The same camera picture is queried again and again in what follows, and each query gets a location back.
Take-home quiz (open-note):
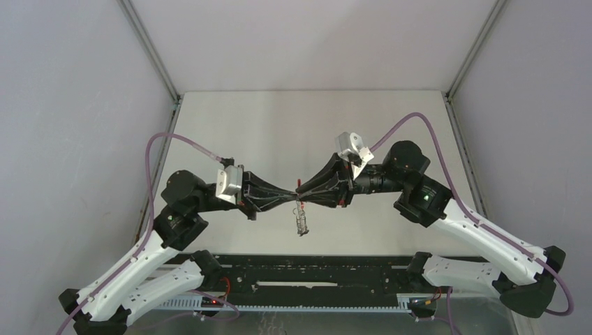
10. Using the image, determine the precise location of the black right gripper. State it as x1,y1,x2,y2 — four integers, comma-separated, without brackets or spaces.
295,153,406,210

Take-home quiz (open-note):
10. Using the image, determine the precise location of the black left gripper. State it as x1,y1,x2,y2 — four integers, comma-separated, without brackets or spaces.
192,164,297,220

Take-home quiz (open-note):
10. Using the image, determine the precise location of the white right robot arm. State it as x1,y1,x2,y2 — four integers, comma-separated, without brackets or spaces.
297,140,565,318

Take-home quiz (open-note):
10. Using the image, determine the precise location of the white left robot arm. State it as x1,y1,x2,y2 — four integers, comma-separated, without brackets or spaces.
59,166,297,334

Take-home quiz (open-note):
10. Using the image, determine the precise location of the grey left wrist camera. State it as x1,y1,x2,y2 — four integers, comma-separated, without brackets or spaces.
215,165,243,204

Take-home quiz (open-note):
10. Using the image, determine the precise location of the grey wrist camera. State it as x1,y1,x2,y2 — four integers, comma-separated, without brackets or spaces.
215,165,243,204
336,132,374,180

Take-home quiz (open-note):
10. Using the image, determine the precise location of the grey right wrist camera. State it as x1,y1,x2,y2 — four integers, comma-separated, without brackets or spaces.
336,132,374,180

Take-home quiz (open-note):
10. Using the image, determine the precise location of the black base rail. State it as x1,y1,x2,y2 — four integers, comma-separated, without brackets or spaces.
199,255,446,310

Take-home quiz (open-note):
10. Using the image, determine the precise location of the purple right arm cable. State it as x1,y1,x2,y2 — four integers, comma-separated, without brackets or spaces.
369,112,575,317

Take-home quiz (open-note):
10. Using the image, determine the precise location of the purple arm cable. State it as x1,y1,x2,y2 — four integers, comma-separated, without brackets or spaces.
55,133,235,335
369,112,575,317

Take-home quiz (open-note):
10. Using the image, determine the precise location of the white slotted cable duct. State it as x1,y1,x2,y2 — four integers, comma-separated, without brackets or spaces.
159,295,438,314

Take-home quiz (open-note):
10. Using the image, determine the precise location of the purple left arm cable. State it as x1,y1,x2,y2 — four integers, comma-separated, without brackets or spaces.
55,133,235,335

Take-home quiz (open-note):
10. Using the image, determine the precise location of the grey aluminium frame rail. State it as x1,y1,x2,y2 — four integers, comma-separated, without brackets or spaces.
442,1,511,216

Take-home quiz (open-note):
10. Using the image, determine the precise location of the left aluminium frame post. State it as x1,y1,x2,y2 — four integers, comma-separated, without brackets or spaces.
116,0,182,103

